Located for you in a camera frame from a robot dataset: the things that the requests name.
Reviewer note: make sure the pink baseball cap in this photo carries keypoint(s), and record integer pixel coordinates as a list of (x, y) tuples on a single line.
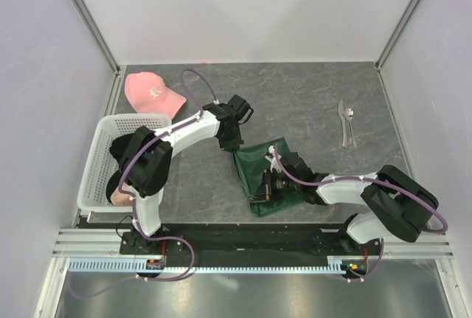
[(147, 93)]

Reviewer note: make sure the right aluminium frame post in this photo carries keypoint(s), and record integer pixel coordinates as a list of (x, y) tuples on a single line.
[(397, 32)]

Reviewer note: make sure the left aluminium frame post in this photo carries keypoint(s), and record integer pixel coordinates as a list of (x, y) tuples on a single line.
[(92, 27)]

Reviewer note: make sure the dark green cloth napkin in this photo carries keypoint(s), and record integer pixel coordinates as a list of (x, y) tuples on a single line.
[(250, 163)]

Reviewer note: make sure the black cloth in basket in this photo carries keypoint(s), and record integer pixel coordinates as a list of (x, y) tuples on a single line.
[(117, 150)]

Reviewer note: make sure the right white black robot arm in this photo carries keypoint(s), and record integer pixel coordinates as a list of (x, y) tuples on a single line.
[(397, 204)]

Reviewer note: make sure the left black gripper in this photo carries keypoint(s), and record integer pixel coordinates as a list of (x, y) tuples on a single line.
[(231, 145)]

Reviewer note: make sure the light blue slotted cable duct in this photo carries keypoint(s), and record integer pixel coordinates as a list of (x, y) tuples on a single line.
[(147, 266)]

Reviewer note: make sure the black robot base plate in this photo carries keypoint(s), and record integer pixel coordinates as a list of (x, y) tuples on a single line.
[(315, 239)]

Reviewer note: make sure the peach cloth in basket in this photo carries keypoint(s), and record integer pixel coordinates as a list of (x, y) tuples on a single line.
[(119, 199)]

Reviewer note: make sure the white perforated plastic basket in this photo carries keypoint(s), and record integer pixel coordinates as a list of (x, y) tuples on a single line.
[(101, 165)]

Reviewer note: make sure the silver spoon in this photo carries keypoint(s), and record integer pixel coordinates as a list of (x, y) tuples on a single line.
[(348, 115)]

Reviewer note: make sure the aluminium frame post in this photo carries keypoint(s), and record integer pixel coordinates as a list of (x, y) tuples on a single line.
[(397, 32), (92, 27)]

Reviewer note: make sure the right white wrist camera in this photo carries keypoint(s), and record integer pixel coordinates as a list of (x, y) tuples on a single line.
[(273, 159)]

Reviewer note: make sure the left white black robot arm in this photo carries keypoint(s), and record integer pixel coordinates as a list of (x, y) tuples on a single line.
[(145, 164)]

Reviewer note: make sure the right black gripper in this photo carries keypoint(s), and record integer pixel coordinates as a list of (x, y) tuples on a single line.
[(264, 191)]

